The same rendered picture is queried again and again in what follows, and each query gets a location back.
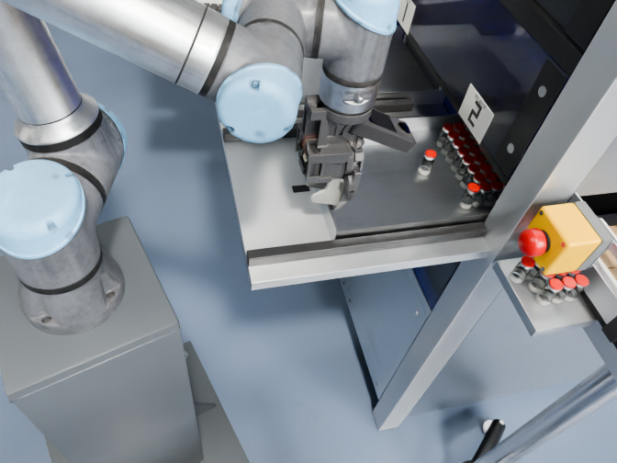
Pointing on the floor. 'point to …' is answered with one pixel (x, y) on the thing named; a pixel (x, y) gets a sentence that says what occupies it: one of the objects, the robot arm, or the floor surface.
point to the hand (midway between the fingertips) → (337, 201)
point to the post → (516, 216)
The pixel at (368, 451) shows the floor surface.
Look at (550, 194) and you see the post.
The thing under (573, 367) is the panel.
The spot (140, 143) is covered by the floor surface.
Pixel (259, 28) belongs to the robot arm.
